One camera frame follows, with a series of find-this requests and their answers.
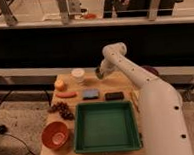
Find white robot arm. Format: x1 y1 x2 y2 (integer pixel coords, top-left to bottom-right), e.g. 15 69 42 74
95 42 193 155

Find pink sausage toy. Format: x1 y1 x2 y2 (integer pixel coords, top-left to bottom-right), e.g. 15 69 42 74
56 92 77 99

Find purple grape bunch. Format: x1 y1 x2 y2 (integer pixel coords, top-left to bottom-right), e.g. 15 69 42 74
48 102 74 120

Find black rectangular block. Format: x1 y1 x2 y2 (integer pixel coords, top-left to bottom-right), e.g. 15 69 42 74
105 91 124 100

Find orange bowl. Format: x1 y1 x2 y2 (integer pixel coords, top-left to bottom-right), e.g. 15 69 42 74
41 122 70 150

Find person in background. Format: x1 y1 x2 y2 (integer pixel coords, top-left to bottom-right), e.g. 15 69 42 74
102 0 130 18

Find dark red plate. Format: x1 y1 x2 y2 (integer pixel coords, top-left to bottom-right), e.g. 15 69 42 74
142 65 159 76

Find yellow banana toy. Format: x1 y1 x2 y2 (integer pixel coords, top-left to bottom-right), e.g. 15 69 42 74
131 92 140 113

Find wooden table board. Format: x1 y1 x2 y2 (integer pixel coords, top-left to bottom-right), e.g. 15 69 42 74
40 71 144 155

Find blue sponge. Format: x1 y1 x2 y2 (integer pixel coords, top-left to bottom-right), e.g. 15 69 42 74
82 89 99 100

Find black floor cable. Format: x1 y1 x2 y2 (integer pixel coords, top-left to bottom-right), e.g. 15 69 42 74
0 121 44 155

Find green plastic tray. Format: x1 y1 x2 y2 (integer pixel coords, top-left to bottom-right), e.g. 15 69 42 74
74 100 142 154

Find white plastic cup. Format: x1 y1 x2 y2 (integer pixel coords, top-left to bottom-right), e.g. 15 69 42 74
71 68 85 83

